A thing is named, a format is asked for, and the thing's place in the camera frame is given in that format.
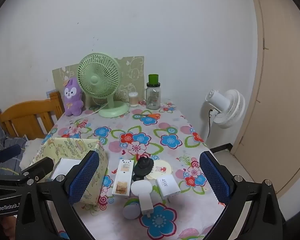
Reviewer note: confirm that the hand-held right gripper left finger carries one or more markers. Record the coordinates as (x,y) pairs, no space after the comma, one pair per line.
(85,177)

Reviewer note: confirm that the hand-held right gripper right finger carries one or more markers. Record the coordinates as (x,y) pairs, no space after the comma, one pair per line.
(215,177)

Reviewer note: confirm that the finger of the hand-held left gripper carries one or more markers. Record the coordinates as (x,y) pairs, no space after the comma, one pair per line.
(11,150)
(40,167)

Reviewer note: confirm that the yellow printed storage box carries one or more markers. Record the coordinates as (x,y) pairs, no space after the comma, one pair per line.
(72,145)

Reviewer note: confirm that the white charger brick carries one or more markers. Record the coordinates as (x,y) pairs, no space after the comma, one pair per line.
(168,186)

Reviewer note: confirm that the lavender round object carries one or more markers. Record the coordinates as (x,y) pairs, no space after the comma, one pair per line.
(130,211)

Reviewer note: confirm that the white round plug device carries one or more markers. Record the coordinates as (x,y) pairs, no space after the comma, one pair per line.
(142,187)

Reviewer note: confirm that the black round mount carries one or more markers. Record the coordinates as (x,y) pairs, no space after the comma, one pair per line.
(143,167)

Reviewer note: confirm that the plaid blanket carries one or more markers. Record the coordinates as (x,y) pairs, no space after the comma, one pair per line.
(12,141)

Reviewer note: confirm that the wooden chair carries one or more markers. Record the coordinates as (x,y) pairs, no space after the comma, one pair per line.
(27,115)

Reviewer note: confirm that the white standing fan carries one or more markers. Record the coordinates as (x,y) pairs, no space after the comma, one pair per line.
(230,110)

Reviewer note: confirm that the purple plush toy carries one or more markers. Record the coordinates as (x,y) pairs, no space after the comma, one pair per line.
(72,102)

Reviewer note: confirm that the cotton swab container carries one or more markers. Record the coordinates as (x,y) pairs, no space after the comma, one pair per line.
(133,101)

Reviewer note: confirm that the beige door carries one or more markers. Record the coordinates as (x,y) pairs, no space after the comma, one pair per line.
(277,105)

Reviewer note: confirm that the green desk fan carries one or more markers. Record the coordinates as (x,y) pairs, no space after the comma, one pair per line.
(98,78)

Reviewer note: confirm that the glass jar with green lid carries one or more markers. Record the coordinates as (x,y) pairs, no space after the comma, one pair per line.
(153,97)

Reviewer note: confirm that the beige printed board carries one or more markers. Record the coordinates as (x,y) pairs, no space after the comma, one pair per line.
(132,72)

